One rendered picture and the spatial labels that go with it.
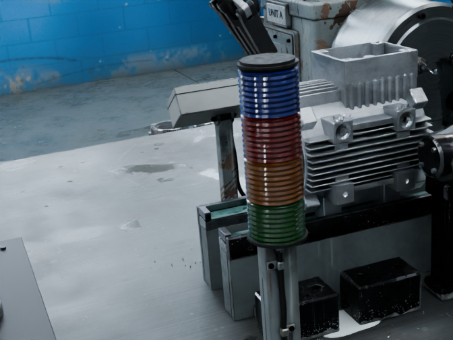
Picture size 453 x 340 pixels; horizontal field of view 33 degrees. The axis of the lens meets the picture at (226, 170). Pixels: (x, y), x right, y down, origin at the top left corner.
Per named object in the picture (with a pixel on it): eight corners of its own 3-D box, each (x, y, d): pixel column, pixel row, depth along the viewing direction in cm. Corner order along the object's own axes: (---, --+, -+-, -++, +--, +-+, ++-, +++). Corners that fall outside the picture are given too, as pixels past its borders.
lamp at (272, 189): (289, 181, 82) (287, 142, 80) (314, 200, 76) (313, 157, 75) (237, 191, 80) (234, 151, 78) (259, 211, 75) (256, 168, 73)
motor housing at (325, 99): (367, 168, 129) (365, 58, 123) (434, 205, 112) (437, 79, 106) (259, 192, 122) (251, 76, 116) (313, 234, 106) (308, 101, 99)
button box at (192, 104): (264, 113, 135) (256, 86, 137) (276, 99, 129) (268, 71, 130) (172, 129, 130) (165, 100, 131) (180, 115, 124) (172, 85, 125)
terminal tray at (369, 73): (379, 85, 120) (379, 40, 118) (418, 98, 111) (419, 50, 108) (311, 97, 116) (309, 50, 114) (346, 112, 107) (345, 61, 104)
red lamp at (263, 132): (287, 142, 80) (285, 100, 79) (313, 157, 75) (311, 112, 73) (234, 151, 78) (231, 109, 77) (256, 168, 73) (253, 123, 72)
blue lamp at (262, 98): (285, 100, 79) (283, 57, 77) (311, 112, 73) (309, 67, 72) (231, 109, 77) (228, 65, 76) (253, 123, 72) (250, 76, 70)
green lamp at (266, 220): (291, 220, 83) (289, 181, 82) (315, 240, 78) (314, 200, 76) (240, 231, 81) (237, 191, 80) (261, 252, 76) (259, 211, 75)
